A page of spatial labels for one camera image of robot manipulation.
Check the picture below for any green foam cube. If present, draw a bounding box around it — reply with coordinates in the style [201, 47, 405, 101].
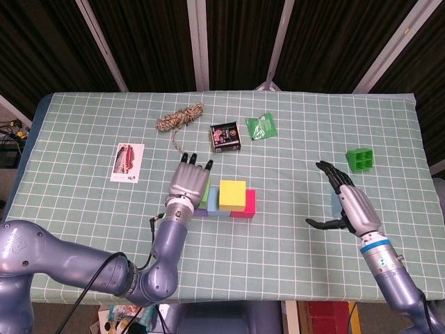
[198, 179, 212, 210]

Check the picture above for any white postcard with red picture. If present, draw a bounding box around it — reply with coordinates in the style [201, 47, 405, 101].
[110, 143, 145, 184]

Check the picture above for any green plastic grid tray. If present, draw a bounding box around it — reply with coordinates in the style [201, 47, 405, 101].
[345, 148, 375, 174]

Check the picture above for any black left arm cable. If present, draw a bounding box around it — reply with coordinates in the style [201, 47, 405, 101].
[58, 214, 164, 334]

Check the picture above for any braided multicolour rope bundle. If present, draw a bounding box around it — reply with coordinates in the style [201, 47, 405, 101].
[155, 102, 205, 156]

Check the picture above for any light blue foam cube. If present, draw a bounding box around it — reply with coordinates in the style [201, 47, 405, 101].
[207, 186, 232, 217]
[331, 193, 344, 219]

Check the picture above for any red box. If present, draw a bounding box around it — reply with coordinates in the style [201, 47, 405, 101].
[307, 301, 350, 334]

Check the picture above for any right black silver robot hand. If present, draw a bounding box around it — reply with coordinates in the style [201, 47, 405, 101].
[305, 160, 383, 239]

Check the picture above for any small black box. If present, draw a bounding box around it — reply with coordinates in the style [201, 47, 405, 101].
[209, 120, 242, 154]

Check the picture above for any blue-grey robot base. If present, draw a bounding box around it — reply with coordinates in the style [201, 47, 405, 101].
[166, 301, 282, 334]

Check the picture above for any green checkered tablecloth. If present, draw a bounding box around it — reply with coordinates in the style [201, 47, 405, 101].
[0, 90, 445, 307]

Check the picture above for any white table leg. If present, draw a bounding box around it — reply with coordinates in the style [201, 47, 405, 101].
[284, 301, 300, 334]

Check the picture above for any dark pleated curtain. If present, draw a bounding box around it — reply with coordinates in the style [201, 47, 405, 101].
[0, 0, 445, 168]

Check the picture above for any yellow foam cube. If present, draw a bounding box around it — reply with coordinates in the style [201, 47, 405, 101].
[218, 180, 247, 212]

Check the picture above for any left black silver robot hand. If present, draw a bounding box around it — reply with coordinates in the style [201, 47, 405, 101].
[168, 152, 213, 209]

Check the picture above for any pink foam cube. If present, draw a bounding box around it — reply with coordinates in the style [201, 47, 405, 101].
[230, 189, 257, 219]

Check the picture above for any green foil packet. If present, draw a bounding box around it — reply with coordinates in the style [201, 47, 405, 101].
[245, 113, 279, 142]

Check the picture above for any yellow black cable bundle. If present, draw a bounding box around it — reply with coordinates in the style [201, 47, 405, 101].
[0, 118, 31, 141]

